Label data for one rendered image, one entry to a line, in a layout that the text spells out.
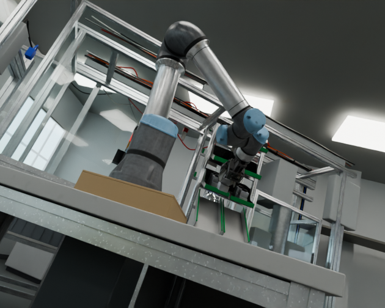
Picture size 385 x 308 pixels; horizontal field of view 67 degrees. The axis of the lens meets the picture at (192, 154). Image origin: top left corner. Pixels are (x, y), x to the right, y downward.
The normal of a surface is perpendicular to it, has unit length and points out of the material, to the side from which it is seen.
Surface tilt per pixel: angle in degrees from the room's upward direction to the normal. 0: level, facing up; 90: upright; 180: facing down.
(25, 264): 90
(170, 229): 90
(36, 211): 90
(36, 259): 90
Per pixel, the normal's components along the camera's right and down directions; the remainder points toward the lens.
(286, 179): 0.36, -0.25
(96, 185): -0.11, -0.42
